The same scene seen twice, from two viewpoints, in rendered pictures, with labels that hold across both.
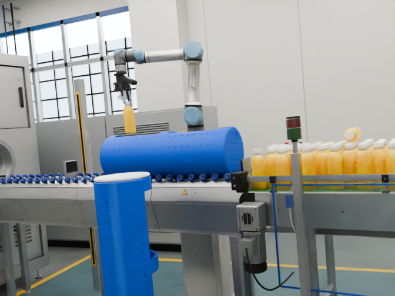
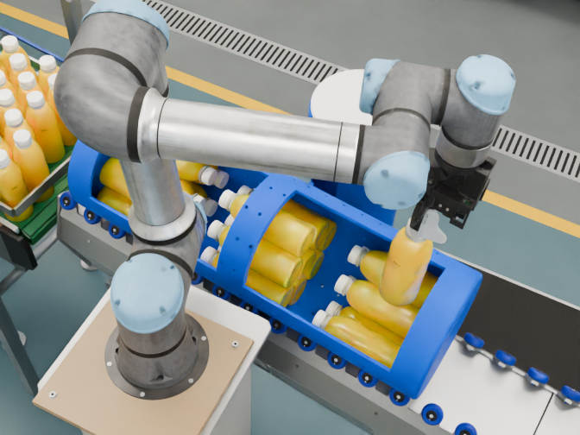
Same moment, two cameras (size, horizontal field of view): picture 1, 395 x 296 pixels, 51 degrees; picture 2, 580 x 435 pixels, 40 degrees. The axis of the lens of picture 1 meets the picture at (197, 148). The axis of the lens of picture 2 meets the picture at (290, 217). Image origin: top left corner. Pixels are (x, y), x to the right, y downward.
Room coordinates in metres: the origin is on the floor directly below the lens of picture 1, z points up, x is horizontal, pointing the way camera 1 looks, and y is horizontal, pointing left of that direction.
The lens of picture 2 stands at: (3.53, 0.23, 2.49)
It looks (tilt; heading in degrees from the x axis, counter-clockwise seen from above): 53 degrees down; 180
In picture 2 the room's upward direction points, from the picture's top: 4 degrees clockwise
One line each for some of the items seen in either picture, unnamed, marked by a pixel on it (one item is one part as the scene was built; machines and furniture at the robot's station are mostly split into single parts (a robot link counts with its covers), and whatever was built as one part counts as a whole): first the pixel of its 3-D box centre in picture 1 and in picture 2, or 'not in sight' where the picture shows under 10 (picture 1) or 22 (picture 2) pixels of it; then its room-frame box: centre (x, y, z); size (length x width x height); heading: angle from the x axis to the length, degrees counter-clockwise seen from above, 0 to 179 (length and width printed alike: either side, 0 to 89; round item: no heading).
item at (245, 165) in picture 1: (245, 169); not in sight; (2.30, -0.26, 0.99); 0.10 x 0.02 x 0.12; 151
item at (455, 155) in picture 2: (120, 69); (464, 140); (2.75, 0.46, 1.67); 0.08 x 0.08 x 0.05
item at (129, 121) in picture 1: (129, 118); (406, 261); (2.74, 0.43, 1.34); 0.07 x 0.07 x 0.19
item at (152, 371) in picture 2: (196, 132); (154, 338); (2.86, 0.00, 1.21); 0.15 x 0.15 x 0.10
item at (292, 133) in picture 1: (294, 133); not in sight; (1.80, -0.42, 1.18); 0.06 x 0.06 x 0.05
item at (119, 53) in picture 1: (120, 57); (475, 101); (2.75, 0.46, 1.75); 0.09 x 0.08 x 0.11; 85
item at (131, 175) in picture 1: (121, 177); (364, 107); (2.06, 0.39, 1.03); 0.28 x 0.28 x 0.01
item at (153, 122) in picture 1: (123, 180); not in sight; (4.60, 0.85, 0.72); 2.15 x 0.54 x 1.45; 68
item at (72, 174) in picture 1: (71, 171); not in sight; (2.94, 0.91, 1.00); 0.10 x 0.04 x 0.15; 151
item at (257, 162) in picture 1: (258, 170); not in sight; (2.13, -0.30, 1.00); 0.07 x 0.07 x 0.19
